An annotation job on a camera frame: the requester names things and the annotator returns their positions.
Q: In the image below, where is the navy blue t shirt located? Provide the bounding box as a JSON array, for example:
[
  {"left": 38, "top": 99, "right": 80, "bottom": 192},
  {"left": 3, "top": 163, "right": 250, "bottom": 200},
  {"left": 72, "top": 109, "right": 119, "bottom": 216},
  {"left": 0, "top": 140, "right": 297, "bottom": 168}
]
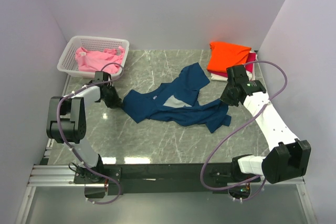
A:
[{"left": 123, "top": 63, "right": 231, "bottom": 133}]

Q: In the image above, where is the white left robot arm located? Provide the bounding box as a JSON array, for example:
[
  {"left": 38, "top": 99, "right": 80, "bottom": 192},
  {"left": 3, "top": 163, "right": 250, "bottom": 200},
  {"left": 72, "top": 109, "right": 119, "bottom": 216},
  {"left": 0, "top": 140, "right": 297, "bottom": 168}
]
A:
[{"left": 46, "top": 71, "right": 122, "bottom": 183}]

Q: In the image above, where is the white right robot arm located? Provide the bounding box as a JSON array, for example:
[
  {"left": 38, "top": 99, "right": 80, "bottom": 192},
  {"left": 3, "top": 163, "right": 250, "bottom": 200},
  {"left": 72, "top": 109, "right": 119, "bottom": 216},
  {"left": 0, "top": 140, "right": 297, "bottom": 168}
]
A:
[{"left": 220, "top": 65, "right": 311, "bottom": 184}]

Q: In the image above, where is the folded white t shirt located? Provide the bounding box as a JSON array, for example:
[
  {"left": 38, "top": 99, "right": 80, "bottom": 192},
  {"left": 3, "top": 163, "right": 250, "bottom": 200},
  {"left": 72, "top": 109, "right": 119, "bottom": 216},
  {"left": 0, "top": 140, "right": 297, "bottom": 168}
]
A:
[{"left": 211, "top": 67, "right": 255, "bottom": 81}]

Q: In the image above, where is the pink t shirt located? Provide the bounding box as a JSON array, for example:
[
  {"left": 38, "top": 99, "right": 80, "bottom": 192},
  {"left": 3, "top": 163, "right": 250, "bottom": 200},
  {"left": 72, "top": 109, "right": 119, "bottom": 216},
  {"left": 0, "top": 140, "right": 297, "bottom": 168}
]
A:
[{"left": 75, "top": 46, "right": 125, "bottom": 74}]

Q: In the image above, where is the folded magenta t shirt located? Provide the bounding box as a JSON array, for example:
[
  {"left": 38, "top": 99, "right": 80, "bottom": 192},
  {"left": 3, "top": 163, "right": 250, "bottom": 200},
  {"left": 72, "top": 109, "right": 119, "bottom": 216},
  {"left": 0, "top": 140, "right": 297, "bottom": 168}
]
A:
[{"left": 209, "top": 51, "right": 257, "bottom": 79}]

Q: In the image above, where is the folded orange t shirt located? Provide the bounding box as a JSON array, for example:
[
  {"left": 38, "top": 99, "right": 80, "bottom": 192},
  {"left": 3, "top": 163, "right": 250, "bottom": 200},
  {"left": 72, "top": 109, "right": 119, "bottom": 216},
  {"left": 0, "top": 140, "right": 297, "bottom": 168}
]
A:
[{"left": 207, "top": 41, "right": 251, "bottom": 73}]

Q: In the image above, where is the white perforated plastic basket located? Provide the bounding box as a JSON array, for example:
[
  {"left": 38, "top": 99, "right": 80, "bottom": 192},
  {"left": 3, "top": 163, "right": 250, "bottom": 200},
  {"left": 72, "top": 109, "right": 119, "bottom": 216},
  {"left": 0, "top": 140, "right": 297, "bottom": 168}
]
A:
[{"left": 57, "top": 36, "right": 130, "bottom": 79}]

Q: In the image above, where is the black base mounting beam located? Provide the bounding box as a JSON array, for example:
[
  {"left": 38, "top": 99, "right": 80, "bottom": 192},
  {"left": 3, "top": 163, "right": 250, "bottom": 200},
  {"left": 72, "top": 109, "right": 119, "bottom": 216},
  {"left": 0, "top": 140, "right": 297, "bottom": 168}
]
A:
[{"left": 73, "top": 163, "right": 254, "bottom": 198}]

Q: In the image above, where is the aluminium extrusion rail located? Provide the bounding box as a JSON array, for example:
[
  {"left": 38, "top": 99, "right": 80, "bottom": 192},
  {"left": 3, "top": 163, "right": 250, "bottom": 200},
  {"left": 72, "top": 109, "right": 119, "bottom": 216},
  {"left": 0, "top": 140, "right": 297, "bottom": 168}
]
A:
[{"left": 27, "top": 163, "right": 306, "bottom": 187}]

